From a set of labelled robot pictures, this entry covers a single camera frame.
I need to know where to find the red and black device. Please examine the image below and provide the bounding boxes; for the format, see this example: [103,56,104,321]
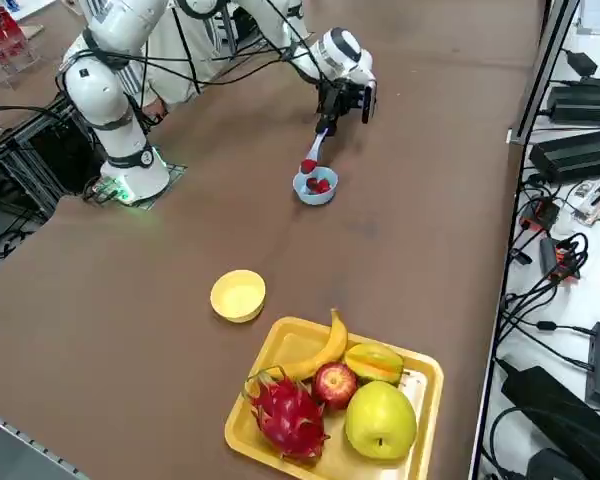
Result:
[518,197,561,231]

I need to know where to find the red apple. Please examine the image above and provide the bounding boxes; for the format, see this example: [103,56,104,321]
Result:
[312,362,359,410]

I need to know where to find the yellow banana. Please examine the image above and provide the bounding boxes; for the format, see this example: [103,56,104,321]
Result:
[272,307,350,381]

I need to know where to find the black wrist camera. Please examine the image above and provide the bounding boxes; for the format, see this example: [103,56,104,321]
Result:
[360,81,379,125]

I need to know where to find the small black power adapter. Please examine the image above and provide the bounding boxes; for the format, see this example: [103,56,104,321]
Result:
[564,49,599,76]

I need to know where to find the black ribbed power supply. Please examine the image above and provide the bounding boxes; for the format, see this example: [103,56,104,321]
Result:
[547,84,600,126]
[529,130,600,184]

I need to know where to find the light blue bowl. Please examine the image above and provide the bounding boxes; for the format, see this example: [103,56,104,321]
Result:
[292,167,339,206]

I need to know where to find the orange and black device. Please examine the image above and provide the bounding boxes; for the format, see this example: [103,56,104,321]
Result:
[539,237,581,284]

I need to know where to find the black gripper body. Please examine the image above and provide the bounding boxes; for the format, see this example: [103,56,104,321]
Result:
[317,79,365,121]

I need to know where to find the black metal frame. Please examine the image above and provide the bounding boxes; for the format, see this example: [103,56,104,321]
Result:
[0,107,106,224]

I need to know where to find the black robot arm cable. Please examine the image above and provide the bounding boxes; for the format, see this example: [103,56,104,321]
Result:
[54,0,331,126]

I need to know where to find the yellow bowl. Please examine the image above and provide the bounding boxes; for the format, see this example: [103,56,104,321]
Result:
[209,269,267,324]

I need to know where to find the clear acrylic shelf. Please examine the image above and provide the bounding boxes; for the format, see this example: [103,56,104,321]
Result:
[0,9,46,91]

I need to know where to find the yellow-green starfruit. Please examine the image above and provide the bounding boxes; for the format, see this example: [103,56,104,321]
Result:
[343,343,405,385]

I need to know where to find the light blue spoon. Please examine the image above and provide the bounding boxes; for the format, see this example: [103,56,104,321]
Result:
[299,128,330,175]

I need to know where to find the large yellow-green pear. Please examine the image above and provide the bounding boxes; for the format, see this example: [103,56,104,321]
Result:
[344,380,418,460]

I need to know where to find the yellow plastic tray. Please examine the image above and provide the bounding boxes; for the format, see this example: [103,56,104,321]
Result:
[223,315,445,480]

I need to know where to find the aluminium rail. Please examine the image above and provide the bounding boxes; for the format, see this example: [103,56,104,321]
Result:
[0,407,89,480]

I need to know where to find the red dragon fruit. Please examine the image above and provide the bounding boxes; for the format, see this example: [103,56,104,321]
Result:
[243,367,331,464]

